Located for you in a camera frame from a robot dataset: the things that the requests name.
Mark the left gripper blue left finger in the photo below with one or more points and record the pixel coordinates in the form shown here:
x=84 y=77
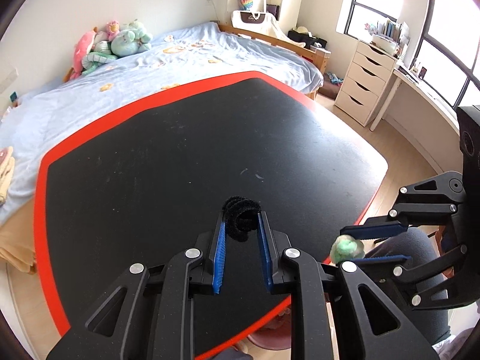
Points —
x=216 y=255

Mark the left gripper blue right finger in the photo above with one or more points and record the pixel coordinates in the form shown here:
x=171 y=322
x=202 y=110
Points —
x=268 y=251

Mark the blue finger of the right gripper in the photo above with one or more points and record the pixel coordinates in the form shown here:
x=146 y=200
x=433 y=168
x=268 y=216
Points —
x=368 y=231
x=381 y=265

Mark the small black fuzzy ball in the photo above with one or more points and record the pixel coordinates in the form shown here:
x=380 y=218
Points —
x=241 y=216

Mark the pink trash bin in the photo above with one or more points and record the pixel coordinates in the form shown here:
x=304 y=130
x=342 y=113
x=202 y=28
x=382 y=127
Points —
x=274 y=335

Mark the white drawer cabinet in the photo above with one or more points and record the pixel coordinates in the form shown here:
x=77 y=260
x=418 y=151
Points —
x=365 y=82

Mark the bed with blue sheet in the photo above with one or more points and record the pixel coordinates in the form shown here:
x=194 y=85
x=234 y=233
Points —
x=53 y=112

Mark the striped green plush toy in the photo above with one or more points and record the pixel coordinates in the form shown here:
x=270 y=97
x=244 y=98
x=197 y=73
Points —
x=100 y=55

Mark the white tote bag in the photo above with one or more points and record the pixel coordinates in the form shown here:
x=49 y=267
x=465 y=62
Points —
x=262 y=22

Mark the pink plush toy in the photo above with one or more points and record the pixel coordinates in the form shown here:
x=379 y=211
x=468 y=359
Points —
x=82 y=48

